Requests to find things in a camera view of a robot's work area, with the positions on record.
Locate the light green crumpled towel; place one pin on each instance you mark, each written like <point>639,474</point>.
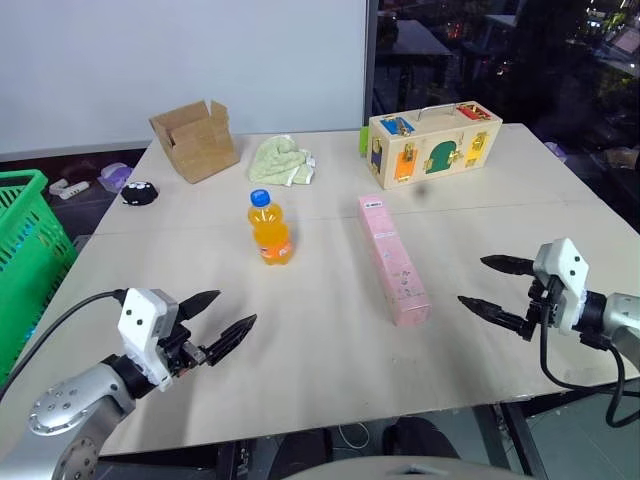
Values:
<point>282,160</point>

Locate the silver robot body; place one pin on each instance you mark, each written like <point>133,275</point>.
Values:
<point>400,470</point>

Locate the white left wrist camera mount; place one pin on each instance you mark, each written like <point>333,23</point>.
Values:
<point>141,320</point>

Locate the long pink carton box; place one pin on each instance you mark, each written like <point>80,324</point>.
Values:
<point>394,260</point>

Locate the white power strip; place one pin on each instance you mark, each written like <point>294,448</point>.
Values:
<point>67,189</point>

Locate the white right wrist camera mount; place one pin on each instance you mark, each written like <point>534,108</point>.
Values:
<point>565,280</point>

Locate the wooden lock latch box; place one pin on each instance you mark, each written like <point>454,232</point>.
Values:
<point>432,147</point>

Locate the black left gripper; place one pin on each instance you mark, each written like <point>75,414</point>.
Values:
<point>181,350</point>

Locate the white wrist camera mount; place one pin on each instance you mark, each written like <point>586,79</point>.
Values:
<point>565,280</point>
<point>141,320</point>

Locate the green plastic basket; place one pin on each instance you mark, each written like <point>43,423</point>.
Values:
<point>25,250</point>

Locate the orange soda bottle blue cap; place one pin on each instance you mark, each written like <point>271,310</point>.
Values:
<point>269,229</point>

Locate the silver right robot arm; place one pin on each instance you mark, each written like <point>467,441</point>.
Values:
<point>617,320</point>

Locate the lilac plastic object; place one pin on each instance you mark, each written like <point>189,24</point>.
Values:
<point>115,175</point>

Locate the open brown cardboard box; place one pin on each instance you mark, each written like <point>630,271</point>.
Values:
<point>197,142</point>

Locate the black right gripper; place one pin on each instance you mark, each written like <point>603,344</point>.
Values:
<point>544,302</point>

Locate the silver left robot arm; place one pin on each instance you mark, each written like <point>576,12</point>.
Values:
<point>75,400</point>

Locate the black round white-dotted object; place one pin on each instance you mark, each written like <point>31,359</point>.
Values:
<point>139,193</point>

